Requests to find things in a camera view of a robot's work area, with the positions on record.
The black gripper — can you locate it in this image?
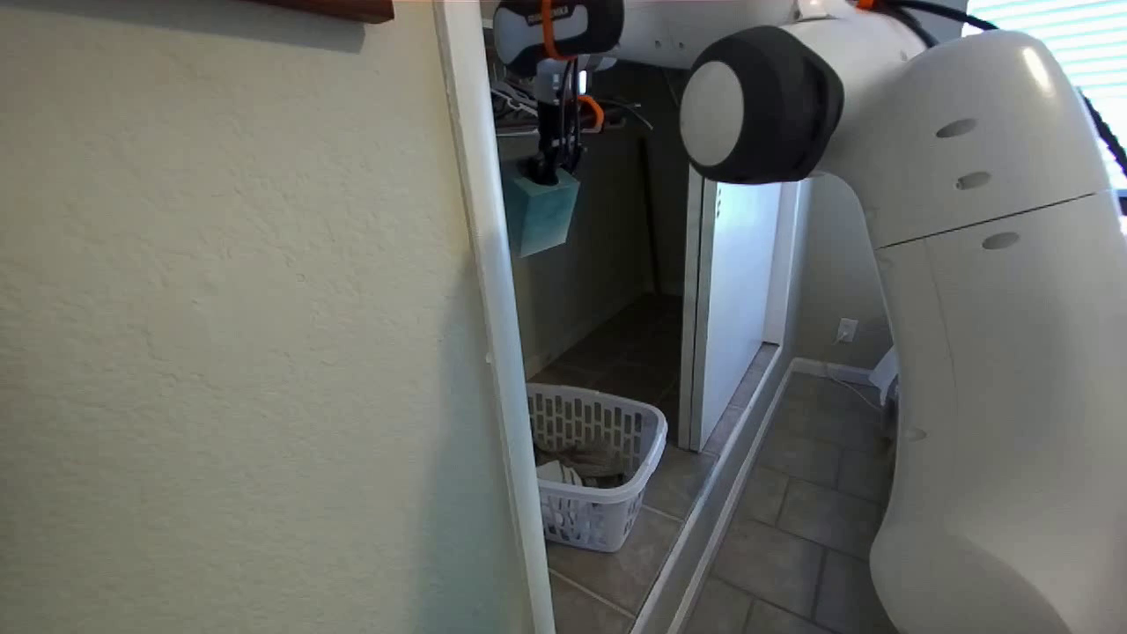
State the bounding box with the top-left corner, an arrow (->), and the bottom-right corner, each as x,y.
533,53 -> 593,188

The teal cloth garment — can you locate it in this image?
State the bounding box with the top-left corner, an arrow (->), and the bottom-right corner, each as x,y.
505,165 -> 586,265

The white closet door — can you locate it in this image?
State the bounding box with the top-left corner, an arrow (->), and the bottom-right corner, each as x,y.
677,170 -> 813,453

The brown framed picture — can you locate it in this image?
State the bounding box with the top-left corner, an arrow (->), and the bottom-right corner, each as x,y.
262,0 -> 398,28

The grey crumpled cloth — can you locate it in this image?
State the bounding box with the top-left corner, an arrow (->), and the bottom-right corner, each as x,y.
543,437 -> 636,489

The striped white towel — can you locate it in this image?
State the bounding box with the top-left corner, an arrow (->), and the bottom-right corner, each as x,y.
536,459 -> 587,493

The white plastic laundry basket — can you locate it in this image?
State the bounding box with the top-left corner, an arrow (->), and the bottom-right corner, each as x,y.
524,380 -> 672,556

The white sliding door floor track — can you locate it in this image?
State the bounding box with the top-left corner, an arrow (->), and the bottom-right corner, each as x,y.
629,340 -> 803,634

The white window blind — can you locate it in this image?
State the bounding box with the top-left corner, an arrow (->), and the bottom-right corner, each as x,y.
960,0 -> 1127,179

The white closet frame trim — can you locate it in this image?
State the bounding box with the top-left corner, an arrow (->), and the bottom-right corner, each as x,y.
433,0 -> 559,634

